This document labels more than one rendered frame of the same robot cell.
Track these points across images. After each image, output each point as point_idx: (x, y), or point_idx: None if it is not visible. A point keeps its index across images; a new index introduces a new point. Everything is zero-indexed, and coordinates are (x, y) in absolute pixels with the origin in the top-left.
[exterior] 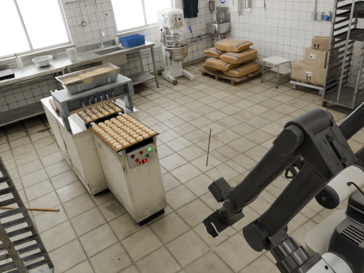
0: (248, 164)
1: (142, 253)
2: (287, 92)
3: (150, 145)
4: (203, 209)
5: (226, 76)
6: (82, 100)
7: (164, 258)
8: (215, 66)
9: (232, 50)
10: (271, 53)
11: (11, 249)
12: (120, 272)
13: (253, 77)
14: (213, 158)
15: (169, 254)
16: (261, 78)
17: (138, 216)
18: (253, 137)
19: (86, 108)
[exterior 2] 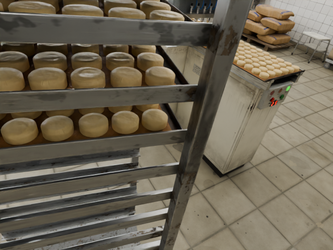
0: (314, 130)
1: (233, 213)
2: (320, 69)
3: (291, 85)
4: (287, 172)
5: (259, 40)
6: (193, 3)
7: (264, 226)
8: (251, 29)
9: (274, 16)
10: (305, 29)
11: (177, 229)
12: (214, 236)
13: (282, 48)
14: (275, 116)
15: (268, 221)
16: (293, 51)
17: (228, 167)
18: (307, 104)
19: (193, 17)
